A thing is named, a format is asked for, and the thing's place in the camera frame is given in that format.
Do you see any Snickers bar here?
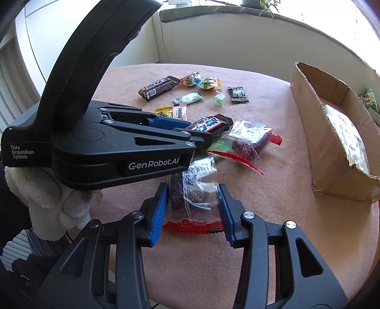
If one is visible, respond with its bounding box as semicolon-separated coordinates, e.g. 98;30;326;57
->
138;75;180;102
187;113;234;139

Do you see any green candy clear wrapper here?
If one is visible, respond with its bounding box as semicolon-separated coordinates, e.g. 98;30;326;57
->
211;91;226;107

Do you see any orange blue triangular snack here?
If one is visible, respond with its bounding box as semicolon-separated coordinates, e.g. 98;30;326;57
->
180;72;202;87

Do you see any yellow green triangular snack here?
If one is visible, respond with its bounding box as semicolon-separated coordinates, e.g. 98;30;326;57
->
198;77;222;91

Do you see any clear bag dark snack red-edged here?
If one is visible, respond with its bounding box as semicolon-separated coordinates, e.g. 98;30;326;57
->
163;156;223;235

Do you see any pale cracker packet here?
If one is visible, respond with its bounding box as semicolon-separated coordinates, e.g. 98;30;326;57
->
324;104;370;175

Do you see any white gloved left hand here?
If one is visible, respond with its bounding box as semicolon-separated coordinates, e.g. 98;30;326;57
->
5;167;103;241

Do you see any small yellow candy packet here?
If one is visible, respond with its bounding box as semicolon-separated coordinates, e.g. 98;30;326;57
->
154;106;173;118

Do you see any small white pink candy packet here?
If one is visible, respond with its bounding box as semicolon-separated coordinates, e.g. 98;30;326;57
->
172;105;187;121

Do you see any green leaf wrapper candy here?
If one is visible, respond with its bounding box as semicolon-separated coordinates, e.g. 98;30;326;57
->
193;138;233;162

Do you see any pink table cloth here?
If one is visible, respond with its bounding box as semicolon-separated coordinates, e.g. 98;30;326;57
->
94;64;379;308

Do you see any black white candy packet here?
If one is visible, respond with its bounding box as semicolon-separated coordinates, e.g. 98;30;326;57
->
227;86;249;103

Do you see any white power box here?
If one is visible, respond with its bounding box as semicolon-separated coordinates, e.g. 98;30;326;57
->
167;0;191;8

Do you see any brown cardboard box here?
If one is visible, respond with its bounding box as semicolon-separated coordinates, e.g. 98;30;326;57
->
291;63;379;203

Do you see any potted spider plant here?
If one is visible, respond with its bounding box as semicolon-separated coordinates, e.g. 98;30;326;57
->
240;0;281;21

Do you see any green snack bag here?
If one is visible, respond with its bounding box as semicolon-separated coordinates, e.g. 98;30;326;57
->
359;86;379;115

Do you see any white ring mint packet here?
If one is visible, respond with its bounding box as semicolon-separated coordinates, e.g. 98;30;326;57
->
173;92;204;106

